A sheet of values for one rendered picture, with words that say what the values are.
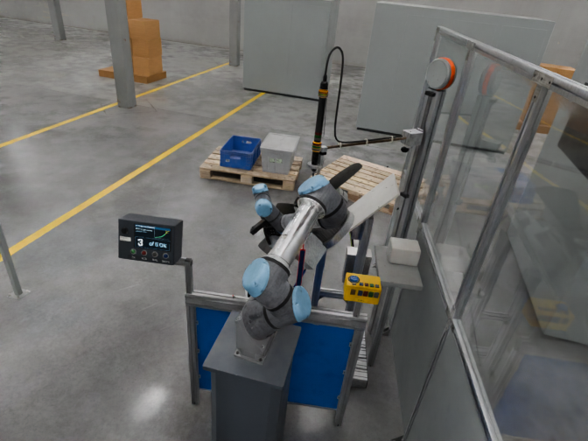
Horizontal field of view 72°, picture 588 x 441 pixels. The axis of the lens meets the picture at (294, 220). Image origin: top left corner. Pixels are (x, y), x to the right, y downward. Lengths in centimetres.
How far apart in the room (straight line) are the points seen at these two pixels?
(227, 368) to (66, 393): 155
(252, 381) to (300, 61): 815
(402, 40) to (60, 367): 635
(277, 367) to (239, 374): 14
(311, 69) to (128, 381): 750
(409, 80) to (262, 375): 636
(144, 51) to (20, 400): 806
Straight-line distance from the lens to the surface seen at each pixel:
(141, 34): 991
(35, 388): 306
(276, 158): 501
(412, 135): 232
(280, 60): 934
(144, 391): 284
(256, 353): 158
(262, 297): 136
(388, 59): 737
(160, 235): 191
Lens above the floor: 223
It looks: 30 degrees down
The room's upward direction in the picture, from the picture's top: 6 degrees clockwise
